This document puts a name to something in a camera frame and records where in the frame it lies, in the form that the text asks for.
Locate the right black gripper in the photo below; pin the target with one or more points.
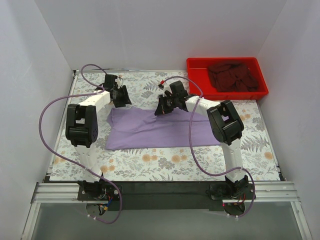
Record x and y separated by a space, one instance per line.
164 104

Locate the aluminium frame rail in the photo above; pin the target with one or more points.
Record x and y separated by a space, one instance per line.
274 214

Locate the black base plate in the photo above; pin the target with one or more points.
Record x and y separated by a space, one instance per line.
166 195

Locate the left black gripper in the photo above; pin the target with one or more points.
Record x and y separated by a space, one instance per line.
122 96

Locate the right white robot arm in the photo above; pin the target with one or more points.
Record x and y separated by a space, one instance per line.
226 126

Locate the red plastic bin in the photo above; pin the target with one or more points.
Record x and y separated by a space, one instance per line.
197 70

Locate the dark red t shirt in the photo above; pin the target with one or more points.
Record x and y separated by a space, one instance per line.
232 76

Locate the purple t shirt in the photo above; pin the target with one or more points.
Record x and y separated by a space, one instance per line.
136 128

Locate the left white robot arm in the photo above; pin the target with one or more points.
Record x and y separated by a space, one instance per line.
82 131

